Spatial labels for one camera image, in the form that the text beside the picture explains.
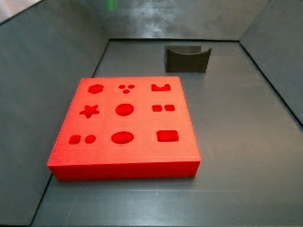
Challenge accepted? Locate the red foam shape board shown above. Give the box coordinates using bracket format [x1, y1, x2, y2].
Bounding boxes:
[47, 76, 202, 181]

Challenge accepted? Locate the dark curved block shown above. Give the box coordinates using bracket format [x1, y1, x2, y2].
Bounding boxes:
[164, 45, 213, 73]

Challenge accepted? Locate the green cylinder peg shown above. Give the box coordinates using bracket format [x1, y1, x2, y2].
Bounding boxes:
[107, 0, 118, 12]

